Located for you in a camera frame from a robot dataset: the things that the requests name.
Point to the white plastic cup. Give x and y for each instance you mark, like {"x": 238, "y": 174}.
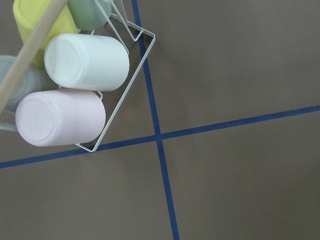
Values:
{"x": 87, "y": 62}

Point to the pink plastic cup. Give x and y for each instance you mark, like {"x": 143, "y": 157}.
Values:
{"x": 60, "y": 117}

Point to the green plastic cup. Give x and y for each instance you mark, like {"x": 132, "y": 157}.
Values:
{"x": 86, "y": 14}

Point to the grey blue plastic cup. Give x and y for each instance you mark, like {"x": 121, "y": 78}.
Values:
{"x": 35, "y": 79}

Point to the wooden rack handle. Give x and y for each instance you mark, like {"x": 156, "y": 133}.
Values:
{"x": 29, "y": 50}

